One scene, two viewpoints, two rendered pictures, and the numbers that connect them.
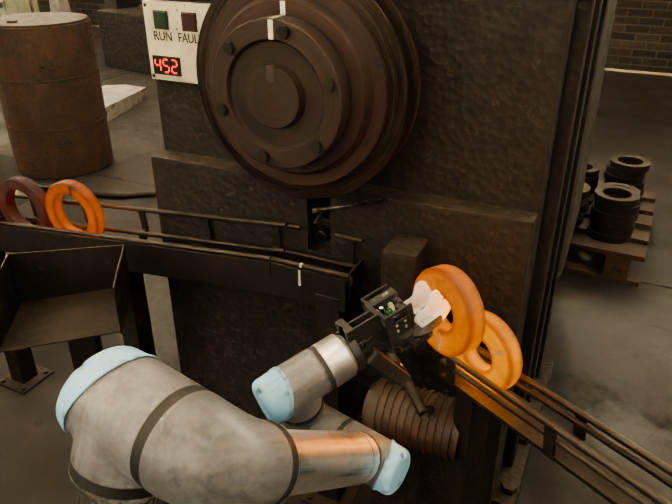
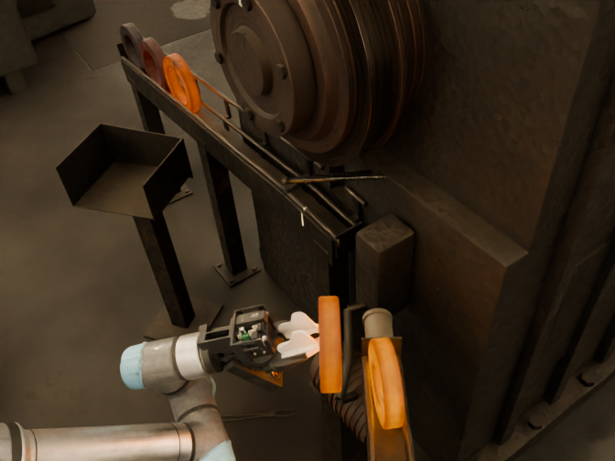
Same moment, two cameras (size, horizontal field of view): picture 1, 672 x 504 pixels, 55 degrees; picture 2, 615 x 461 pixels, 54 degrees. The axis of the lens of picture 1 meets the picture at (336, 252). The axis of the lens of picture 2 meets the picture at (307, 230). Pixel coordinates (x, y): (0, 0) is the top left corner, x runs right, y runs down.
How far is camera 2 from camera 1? 0.69 m
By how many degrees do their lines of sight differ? 32
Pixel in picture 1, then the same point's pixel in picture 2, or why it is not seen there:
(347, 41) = (309, 25)
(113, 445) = not seen: outside the picture
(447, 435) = (359, 425)
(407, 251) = (376, 242)
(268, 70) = (240, 37)
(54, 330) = (115, 199)
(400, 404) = not seen: hidden behind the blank
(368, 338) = (227, 349)
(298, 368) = (153, 356)
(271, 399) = (124, 373)
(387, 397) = not seen: hidden behind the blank
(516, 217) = (495, 251)
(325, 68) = (279, 53)
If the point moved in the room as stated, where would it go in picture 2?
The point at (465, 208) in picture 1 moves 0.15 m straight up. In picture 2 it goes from (451, 218) to (461, 153)
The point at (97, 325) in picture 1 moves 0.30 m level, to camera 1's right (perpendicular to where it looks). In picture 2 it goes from (143, 206) to (235, 243)
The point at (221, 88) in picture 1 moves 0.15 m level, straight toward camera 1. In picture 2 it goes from (217, 37) to (178, 78)
